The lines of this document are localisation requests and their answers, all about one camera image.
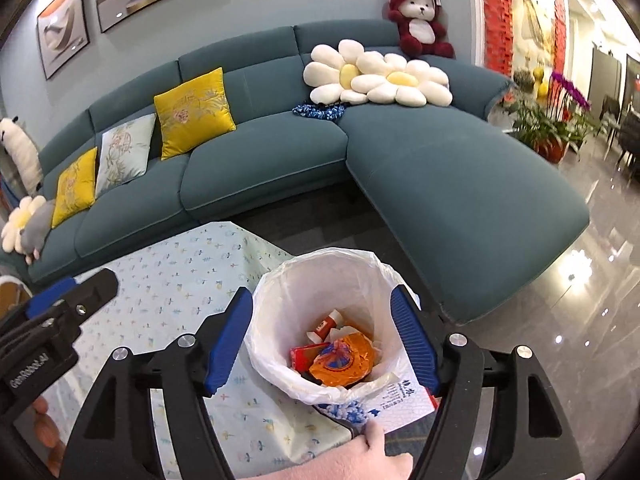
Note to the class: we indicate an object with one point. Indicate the small yellow embroidered cushion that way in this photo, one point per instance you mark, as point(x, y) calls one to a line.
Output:
point(75, 187)

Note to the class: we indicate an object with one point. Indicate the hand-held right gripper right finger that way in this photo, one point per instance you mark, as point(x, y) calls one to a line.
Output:
point(412, 335)

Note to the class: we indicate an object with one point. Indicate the dark dining chair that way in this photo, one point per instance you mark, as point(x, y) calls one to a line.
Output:
point(629, 145)

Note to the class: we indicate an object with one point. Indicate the large yellow embroidered cushion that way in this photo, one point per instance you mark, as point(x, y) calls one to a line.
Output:
point(192, 110)

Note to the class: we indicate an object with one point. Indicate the white crumpled paper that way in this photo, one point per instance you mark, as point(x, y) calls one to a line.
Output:
point(355, 332)

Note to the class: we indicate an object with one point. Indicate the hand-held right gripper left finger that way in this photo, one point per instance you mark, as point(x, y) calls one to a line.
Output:
point(227, 345)

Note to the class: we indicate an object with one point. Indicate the round white side table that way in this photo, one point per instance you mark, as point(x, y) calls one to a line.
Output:
point(12, 290)

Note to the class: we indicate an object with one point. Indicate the floral tablecloth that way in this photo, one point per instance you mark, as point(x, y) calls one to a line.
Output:
point(165, 280)

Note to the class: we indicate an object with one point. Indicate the white daisy flower pillow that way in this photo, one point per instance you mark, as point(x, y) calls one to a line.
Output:
point(17, 220)
point(405, 80)
point(327, 70)

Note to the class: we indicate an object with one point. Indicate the purple orchid plant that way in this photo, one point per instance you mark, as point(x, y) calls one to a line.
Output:
point(572, 90)

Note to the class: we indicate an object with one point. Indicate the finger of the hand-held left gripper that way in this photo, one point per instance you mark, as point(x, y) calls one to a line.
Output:
point(92, 292)

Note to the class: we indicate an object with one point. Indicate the green potted plant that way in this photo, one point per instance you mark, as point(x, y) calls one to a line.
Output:
point(540, 130)

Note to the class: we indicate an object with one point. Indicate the orange wrapper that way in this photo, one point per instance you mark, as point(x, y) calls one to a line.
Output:
point(345, 360)

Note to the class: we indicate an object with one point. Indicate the red lattice wall panel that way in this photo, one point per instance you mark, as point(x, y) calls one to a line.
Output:
point(495, 15)

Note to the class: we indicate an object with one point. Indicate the white long plush toy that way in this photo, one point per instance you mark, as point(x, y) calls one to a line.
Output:
point(20, 155)

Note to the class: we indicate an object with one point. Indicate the red snack packet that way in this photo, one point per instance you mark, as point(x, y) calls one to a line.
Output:
point(304, 357)

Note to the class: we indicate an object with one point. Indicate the yellow gourd ornament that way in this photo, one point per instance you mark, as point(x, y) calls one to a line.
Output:
point(539, 80)

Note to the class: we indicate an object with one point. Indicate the red and white teddy bear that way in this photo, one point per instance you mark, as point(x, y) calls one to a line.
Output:
point(420, 20)

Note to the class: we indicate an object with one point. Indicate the blue patterned cloth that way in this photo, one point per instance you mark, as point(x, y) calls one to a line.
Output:
point(320, 111)

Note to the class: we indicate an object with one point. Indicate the another person's forearm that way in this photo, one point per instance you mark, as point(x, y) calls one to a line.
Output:
point(320, 470)

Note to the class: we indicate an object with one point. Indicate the person's left hand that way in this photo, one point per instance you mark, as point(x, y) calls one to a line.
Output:
point(50, 430)

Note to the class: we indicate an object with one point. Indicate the pale blue embroidered cushion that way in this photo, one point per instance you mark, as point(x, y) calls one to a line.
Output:
point(125, 155)

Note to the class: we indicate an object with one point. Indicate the white-lined waste bin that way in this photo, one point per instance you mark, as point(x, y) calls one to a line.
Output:
point(280, 310)

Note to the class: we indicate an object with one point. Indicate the white and blue tissue box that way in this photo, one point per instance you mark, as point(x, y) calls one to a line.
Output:
point(400, 400)

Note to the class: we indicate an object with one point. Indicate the framed picture with orange corner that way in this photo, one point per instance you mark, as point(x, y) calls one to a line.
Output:
point(62, 27)

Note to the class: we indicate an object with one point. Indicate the teal sectional sofa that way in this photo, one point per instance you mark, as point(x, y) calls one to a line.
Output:
point(425, 170)

